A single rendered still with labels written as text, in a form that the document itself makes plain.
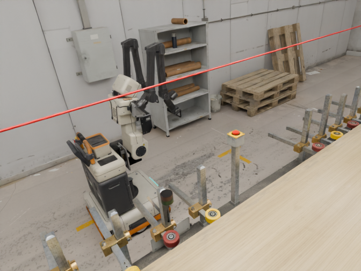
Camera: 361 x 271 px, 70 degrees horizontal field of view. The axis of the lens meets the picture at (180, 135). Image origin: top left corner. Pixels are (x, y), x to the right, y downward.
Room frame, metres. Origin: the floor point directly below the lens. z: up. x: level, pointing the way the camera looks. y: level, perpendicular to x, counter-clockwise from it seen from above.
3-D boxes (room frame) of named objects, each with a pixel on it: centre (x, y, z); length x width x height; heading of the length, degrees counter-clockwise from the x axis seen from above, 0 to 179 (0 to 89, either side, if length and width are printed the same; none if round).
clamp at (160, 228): (0.97, 0.14, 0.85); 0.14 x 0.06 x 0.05; 123
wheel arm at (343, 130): (1.97, -1.28, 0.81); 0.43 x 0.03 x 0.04; 33
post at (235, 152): (1.27, -0.31, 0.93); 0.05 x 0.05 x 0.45; 33
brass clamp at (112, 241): (0.84, 0.35, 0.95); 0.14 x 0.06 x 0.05; 123
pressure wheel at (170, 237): (0.88, 0.09, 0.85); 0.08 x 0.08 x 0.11
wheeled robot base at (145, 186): (1.98, 0.60, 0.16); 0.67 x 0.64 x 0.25; 122
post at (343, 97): (1.94, -1.35, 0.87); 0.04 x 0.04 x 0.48; 33
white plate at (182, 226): (1.03, 0.11, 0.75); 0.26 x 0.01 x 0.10; 123
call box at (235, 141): (1.27, -0.31, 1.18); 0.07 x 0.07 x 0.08; 33
